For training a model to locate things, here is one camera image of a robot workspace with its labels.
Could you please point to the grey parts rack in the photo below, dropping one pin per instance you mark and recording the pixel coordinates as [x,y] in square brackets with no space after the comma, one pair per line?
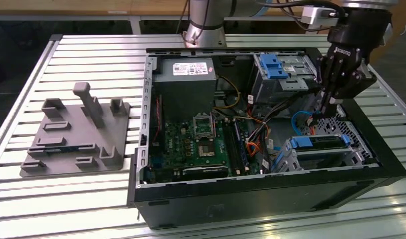
[72,129]

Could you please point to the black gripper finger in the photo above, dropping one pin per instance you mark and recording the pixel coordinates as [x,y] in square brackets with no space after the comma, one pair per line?
[329,79]
[355,83]

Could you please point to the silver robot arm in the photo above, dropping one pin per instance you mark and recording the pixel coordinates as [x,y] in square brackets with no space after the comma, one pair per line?
[206,30]

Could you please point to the RAM slot white clips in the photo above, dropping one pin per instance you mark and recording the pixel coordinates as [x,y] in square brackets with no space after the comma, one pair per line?
[232,144]
[242,144]

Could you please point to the hard disk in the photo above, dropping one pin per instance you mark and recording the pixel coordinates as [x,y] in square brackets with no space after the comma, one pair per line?
[325,142]

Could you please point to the metal drive cage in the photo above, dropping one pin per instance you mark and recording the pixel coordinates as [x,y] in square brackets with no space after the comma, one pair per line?
[289,87]

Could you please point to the black PC case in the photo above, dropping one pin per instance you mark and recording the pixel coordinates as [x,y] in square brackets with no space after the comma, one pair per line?
[255,199]

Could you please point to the black table corner cap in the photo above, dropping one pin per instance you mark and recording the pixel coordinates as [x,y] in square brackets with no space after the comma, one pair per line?
[55,37]

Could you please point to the blue drive carrier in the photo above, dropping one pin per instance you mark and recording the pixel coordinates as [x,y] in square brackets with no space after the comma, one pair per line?
[273,72]

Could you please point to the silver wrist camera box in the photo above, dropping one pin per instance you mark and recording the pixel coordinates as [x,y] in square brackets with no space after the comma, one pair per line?
[314,16]

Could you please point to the green motherboard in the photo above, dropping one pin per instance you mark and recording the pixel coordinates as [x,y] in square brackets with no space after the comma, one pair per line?
[175,149]

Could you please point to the CPU socket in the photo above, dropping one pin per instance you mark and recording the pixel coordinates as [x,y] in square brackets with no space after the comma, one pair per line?
[206,151]

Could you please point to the black power supply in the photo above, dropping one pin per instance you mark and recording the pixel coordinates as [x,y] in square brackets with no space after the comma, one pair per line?
[186,94]

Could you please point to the wooden desk white frame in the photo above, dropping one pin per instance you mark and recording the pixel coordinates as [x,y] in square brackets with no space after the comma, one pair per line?
[89,7]

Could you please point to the metal disk bay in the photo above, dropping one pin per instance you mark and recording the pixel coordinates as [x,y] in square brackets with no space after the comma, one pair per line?
[322,160]

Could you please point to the black graphics card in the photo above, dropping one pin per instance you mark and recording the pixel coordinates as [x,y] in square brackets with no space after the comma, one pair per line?
[206,171]

